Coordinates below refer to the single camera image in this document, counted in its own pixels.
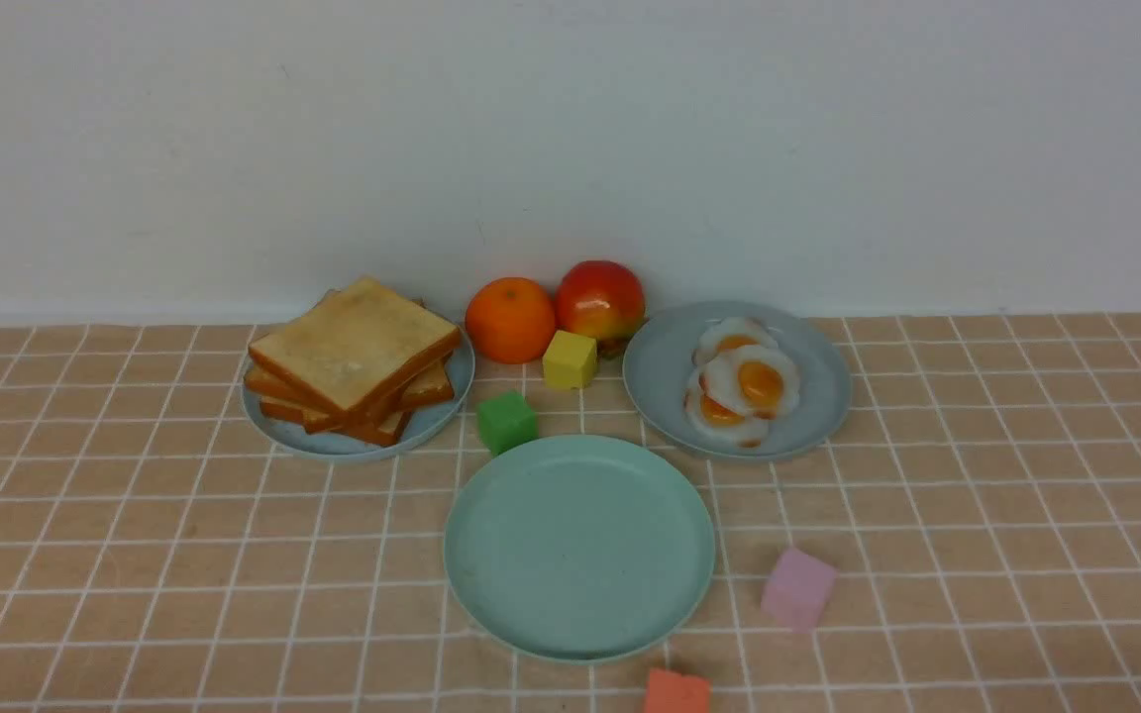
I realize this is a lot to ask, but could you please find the fried egg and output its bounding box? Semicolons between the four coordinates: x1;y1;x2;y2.
683;370;771;449
699;345;801;420
691;316;779;366

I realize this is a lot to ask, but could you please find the toast slice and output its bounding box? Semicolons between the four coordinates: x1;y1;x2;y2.
244;362;454;416
259;396;413;435
248;278;463;418
302;410;415;447

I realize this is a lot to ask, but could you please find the yellow foam cube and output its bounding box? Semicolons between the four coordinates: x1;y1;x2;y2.
542;330;598;391

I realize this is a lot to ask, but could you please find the red apple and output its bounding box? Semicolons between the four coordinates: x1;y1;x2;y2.
555;260;647;357

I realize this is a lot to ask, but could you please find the orange fruit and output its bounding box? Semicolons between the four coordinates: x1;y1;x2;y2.
464;278;557;364

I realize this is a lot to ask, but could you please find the blue egg plate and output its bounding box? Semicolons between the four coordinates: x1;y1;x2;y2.
622;301;853;461

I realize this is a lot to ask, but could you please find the green foam cube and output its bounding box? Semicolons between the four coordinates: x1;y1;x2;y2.
476;391;540;457

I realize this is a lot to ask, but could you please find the blue bread plate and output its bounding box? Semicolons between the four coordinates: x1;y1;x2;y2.
242;337;476;463

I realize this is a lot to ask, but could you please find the green centre plate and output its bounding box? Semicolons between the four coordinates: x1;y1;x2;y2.
443;435;717;664

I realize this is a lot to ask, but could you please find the pink foam cube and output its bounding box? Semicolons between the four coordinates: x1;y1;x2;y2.
760;546;837;635

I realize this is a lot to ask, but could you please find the orange foam cube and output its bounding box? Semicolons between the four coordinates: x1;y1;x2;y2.
642;667;711;713

